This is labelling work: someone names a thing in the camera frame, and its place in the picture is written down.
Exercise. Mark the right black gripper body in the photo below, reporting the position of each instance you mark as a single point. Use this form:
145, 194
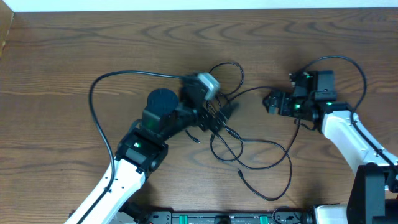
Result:
287, 104

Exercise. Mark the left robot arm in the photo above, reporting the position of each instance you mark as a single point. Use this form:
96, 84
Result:
144, 147

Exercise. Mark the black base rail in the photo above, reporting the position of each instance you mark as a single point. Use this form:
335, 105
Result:
132, 213

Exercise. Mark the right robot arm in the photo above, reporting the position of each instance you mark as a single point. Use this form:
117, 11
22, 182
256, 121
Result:
314, 99

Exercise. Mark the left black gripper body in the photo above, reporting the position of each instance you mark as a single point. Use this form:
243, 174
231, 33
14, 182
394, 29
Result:
207, 121

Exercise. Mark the cardboard side panel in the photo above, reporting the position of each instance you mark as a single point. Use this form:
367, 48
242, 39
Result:
6, 19

